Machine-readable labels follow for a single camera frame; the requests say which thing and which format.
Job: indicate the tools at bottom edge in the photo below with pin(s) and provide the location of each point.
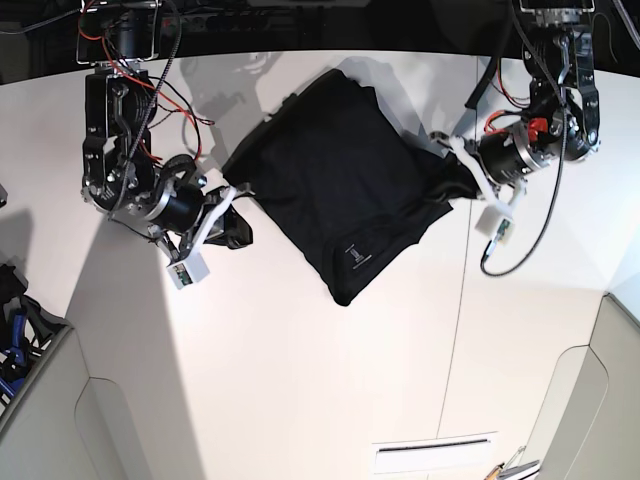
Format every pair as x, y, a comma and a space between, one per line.
509, 470

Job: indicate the grey chair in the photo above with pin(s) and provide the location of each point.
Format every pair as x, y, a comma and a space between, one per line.
65, 423
588, 424

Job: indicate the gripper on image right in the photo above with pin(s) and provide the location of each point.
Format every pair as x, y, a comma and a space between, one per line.
478, 170

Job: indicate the grey chair back right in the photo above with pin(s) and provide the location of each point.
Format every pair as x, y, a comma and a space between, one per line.
588, 424

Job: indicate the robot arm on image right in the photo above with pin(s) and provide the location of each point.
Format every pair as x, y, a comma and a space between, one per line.
558, 122

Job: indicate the black T-shirt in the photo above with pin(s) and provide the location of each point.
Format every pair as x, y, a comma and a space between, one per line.
342, 184

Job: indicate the white wrist camera, image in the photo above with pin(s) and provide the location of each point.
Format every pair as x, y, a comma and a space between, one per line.
496, 222
188, 271

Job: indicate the white wrist camera, image right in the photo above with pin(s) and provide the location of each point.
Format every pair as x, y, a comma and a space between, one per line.
496, 222

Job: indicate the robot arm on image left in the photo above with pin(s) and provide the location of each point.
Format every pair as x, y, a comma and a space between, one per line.
120, 170

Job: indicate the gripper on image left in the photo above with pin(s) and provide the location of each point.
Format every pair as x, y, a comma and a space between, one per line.
178, 208

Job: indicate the white wrist camera, image left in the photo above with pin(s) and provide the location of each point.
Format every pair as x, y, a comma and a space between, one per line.
188, 271

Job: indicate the blue and black clutter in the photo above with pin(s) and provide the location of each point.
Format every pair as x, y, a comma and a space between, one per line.
27, 330

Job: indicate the grey chair back left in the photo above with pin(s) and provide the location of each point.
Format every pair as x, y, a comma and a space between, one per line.
65, 423

